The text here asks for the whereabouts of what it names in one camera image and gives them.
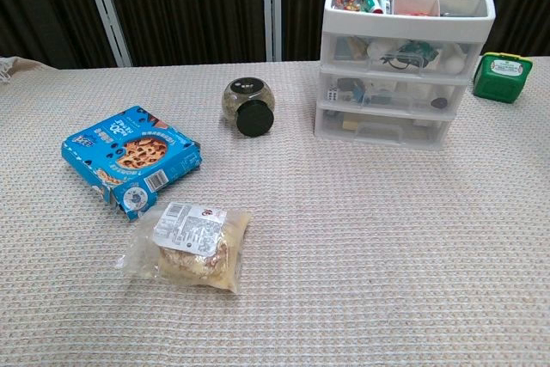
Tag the clear drawer with dice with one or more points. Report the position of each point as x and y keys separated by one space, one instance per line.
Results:
x=386 y=100

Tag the white plastic drawer organizer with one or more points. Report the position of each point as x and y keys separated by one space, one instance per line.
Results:
x=408 y=23

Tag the clear drawer with beige block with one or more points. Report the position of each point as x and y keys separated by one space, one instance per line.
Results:
x=378 y=130

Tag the clear drawer with clutter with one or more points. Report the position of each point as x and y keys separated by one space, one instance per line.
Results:
x=429 y=67

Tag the round glass jar black lid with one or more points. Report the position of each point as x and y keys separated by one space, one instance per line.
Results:
x=249 y=100

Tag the white dice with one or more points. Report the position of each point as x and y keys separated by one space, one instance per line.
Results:
x=331 y=94

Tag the small brown block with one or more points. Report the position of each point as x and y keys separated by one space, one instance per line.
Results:
x=346 y=84

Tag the small blue block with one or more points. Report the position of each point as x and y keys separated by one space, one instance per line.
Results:
x=358 y=95

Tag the beige woven tablecloth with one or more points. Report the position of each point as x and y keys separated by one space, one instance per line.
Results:
x=344 y=255

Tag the bagged bread snack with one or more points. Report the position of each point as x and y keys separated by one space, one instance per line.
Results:
x=189 y=251

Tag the blue cookie box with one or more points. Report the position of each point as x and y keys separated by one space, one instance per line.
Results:
x=129 y=148

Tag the small dark round piece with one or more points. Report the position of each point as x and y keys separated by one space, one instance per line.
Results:
x=439 y=102

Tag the small red trinkets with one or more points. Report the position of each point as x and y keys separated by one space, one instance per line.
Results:
x=414 y=12

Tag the black binder clip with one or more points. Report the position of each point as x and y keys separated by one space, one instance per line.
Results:
x=451 y=14

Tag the green box yellow rim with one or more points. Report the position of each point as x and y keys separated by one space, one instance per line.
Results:
x=498 y=79

